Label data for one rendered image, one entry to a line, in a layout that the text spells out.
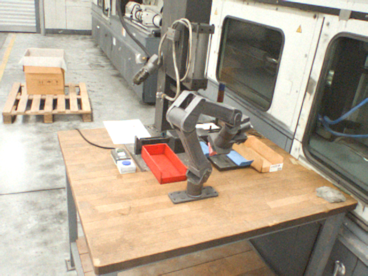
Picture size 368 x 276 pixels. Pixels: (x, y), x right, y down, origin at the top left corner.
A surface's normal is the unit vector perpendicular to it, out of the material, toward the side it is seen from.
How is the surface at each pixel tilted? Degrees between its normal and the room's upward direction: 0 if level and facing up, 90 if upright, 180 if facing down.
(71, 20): 90
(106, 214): 0
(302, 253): 90
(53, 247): 0
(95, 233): 0
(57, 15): 90
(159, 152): 90
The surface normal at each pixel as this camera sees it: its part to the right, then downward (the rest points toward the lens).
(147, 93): 0.36, 0.43
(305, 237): -0.93, 0.07
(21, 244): 0.11, -0.90
